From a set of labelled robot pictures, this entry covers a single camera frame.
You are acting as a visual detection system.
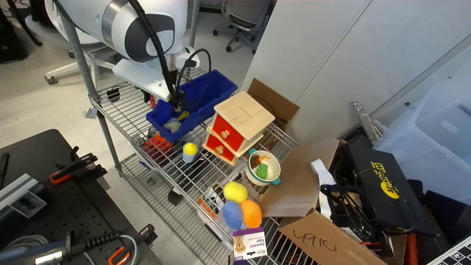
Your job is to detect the grey office chair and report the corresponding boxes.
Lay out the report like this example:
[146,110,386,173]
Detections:
[212,0,277,54]

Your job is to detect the orange foam ball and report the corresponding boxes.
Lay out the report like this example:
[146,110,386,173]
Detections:
[240,198,263,229]

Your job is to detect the black clamp with orange handle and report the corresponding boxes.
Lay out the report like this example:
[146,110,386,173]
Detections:
[47,145,109,186]

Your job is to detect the brown cardboard sheet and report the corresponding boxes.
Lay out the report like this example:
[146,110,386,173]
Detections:
[247,77,300,129]

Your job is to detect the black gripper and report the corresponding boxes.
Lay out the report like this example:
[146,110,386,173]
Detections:
[168,86,191,114]

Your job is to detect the black perforated work table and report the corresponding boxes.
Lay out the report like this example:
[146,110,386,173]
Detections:
[0,128,163,265]

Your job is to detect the blue plastic bin tray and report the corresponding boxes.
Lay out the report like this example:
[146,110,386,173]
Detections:
[146,67,240,145]

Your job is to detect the white cup with teal handle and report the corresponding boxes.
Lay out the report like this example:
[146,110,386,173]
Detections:
[244,148,284,188]

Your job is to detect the black bar clamp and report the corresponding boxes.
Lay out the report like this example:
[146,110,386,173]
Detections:
[34,223,159,265]

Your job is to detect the wooden box with red drawers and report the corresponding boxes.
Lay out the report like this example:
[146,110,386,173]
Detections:
[203,89,277,166]

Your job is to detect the metal wire shelf rack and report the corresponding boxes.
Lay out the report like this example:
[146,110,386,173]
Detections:
[57,8,394,265]

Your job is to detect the aluminium extrusion bar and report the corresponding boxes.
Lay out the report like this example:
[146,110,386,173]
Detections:
[0,172,48,220]

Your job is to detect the yellow foam ball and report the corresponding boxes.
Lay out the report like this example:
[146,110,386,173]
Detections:
[222,181,249,204]

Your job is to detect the purple white ball label card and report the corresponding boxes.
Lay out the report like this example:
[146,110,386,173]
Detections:
[231,226,269,261]

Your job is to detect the clear plastic storage bin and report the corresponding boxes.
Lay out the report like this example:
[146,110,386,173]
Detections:
[374,86,471,204]

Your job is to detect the small bottle with yellow cap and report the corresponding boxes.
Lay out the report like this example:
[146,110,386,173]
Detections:
[181,141,200,164]

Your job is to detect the red plastic container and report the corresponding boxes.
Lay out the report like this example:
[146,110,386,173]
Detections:
[403,231,421,265]

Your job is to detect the black robot cable hose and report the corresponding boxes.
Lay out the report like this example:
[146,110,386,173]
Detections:
[50,0,213,108]

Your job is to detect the red orange plastic item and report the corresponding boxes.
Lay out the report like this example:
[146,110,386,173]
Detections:
[143,133,174,160]

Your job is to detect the white chair base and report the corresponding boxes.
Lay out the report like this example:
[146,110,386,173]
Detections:
[43,42,125,86]

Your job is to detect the silver metal bracket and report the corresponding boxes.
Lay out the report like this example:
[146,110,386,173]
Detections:
[350,100,387,144]

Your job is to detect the orange white package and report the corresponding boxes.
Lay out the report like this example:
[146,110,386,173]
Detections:
[196,182,228,223]

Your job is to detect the black chair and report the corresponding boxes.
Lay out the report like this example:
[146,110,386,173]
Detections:
[0,0,44,63]

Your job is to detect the black bag with yellow logo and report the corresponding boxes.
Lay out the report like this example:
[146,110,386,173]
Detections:
[344,141,428,232]

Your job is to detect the brown cardboard box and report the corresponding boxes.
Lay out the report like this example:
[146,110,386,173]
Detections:
[258,138,388,265]

